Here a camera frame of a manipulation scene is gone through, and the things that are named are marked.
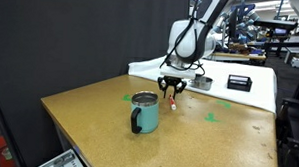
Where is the shiny metal bowl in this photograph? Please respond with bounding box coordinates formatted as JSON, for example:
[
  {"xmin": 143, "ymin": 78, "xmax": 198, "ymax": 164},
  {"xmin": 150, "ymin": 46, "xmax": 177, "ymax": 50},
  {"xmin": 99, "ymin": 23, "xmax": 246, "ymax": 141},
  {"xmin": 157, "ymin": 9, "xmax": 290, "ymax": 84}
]
[{"xmin": 188, "ymin": 74, "xmax": 215, "ymax": 92}]

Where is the cross-shaped green tape mark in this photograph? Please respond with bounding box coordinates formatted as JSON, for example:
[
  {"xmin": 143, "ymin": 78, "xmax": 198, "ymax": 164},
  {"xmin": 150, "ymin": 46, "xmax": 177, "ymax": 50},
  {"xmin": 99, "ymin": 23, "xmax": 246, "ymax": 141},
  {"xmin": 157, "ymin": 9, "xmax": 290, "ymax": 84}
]
[{"xmin": 203, "ymin": 111, "xmax": 222, "ymax": 124}]

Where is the red canister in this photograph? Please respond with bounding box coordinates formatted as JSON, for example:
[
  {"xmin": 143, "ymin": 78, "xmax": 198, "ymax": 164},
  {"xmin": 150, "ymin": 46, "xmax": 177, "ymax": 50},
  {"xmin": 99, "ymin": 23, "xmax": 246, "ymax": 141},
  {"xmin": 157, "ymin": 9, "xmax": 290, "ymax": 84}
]
[{"xmin": 0, "ymin": 135, "xmax": 17, "ymax": 167}]

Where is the white table cloth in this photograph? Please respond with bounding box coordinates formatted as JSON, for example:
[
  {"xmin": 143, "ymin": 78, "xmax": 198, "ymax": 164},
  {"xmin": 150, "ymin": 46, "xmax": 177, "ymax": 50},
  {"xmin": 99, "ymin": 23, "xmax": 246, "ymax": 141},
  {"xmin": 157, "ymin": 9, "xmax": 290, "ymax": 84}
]
[{"xmin": 127, "ymin": 55, "xmax": 279, "ymax": 114}]

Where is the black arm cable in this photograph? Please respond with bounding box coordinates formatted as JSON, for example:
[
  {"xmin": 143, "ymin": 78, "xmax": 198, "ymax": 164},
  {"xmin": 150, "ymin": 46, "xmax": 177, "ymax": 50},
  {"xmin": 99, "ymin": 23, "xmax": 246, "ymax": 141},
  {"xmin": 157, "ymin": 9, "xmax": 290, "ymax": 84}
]
[{"xmin": 159, "ymin": 0, "xmax": 210, "ymax": 77}]

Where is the black backdrop curtain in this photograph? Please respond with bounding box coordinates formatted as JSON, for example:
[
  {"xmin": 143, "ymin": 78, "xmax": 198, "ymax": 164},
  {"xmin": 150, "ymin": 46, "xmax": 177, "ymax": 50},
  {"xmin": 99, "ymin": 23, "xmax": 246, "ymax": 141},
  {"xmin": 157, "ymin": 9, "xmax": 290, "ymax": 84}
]
[{"xmin": 0, "ymin": 0, "xmax": 190, "ymax": 167}]

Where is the L-shaped green tape mark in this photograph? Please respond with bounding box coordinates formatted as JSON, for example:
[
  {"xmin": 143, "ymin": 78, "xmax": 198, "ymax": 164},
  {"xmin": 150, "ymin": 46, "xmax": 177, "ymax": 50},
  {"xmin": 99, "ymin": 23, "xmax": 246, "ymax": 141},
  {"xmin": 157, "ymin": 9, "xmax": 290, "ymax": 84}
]
[{"xmin": 216, "ymin": 100, "xmax": 233, "ymax": 109}]

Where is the black background desk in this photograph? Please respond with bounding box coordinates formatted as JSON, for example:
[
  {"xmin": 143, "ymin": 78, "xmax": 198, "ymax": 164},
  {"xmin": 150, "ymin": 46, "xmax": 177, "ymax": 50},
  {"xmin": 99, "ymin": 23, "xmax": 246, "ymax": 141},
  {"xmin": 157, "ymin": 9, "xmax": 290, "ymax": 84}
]
[{"xmin": 253, "ymin": 18, "xmax": 299, "ymax": 60}]

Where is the black rectangular box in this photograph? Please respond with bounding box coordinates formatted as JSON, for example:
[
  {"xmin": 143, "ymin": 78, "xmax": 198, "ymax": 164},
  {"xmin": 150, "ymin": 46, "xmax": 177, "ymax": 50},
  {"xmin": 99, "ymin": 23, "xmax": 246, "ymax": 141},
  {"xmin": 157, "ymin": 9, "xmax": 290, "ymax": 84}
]
[{"xmin": 226, "ymin": 73, "xmax": 254, "ymax": 93}]

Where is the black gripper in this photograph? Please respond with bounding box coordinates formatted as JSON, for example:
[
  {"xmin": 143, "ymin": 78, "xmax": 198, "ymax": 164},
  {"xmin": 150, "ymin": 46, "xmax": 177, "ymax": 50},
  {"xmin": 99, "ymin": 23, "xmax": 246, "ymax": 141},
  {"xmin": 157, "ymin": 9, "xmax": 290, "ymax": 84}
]
[{"xmin": 156, "ymin": 75, "xmax": 188, "ymax": 100}]

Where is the black equipment cart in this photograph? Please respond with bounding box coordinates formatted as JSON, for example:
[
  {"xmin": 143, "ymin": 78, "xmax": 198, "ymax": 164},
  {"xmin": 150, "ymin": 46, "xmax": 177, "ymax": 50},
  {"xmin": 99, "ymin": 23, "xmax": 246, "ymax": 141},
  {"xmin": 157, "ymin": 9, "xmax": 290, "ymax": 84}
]
[{"xmin": 275, "ymin": 51, "xmax": 299, "ymax": 167}]

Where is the teal mug with black handle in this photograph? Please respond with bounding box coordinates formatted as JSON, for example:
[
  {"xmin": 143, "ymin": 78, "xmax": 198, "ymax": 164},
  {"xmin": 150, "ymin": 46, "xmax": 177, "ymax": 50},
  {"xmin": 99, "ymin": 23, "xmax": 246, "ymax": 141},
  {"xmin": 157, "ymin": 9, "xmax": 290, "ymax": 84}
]
[{"xmin": 129, "ymin": 90, "xmax": 160, "ymax": 136}]

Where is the red and white marker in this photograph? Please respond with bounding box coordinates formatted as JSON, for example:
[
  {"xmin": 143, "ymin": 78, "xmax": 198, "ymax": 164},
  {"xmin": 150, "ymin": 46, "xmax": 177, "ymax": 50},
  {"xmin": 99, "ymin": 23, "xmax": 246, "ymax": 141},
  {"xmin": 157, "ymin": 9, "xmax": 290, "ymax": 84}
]
[{"xmin": 168, "ymin": 93, "xmax": 178, "ymax": 111}]

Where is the wooden background table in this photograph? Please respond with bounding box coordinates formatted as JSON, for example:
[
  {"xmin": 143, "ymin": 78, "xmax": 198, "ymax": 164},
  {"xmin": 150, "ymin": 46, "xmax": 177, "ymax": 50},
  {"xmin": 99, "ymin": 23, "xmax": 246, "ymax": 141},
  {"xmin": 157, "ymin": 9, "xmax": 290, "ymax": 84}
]
[{"xmin": 209, "ymin": 51, "xmax": 268, "ymax": 64}]

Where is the white electronic device box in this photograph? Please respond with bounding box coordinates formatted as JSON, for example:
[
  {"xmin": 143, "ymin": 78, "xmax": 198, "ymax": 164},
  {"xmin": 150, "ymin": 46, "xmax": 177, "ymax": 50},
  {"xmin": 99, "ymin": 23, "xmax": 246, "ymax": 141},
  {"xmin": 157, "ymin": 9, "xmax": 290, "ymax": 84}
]
[{"xmin": 35, "ymin": 148, "xmax": 88, "ymax": 167}]

